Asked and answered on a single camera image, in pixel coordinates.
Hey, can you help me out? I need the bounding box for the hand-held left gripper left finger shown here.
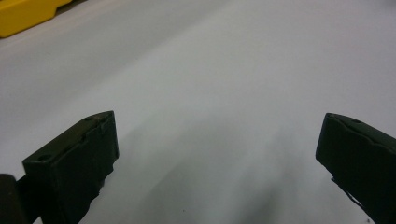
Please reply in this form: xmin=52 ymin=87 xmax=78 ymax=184
xmin=21 ymin=110 xmax=120 ymax=224

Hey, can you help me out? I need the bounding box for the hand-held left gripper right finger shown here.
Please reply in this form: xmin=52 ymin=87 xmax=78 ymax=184
xmin=315 ymin=112 xmax=396 ymax=224

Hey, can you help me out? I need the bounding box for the yellow black drawer organizer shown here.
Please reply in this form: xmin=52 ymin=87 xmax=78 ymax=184
xmin=0 ymin=0 xmax=75 ymax=39

